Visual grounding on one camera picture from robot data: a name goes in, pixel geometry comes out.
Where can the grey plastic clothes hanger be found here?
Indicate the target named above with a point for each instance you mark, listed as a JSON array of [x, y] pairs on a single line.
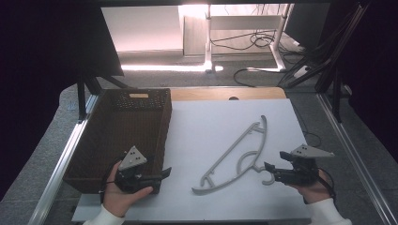
[[237, 157]]

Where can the white table mat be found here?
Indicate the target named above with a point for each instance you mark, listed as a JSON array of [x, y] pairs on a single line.
[[225, 162]]

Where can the brown woven basket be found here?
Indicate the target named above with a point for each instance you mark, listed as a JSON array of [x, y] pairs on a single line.
[[125, 134]]

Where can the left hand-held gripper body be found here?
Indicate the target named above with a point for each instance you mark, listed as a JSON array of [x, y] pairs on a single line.
[[133, 175]]

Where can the person's left hand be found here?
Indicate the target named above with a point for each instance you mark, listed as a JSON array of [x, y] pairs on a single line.
[[120, 200]]

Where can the black metal stand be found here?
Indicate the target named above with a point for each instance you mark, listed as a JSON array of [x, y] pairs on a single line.
[[84, 93], [336, 90]]

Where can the person's right hand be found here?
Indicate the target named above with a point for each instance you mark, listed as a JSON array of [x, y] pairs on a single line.
[[314, 190]]

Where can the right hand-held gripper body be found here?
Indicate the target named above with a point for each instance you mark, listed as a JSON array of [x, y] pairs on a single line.
[[302, 168]]

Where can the black monitor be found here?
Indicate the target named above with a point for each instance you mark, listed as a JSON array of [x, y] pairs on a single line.
[[56, 37]]

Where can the white desk frame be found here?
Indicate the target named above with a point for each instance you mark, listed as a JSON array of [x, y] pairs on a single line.
[[244, 34]]

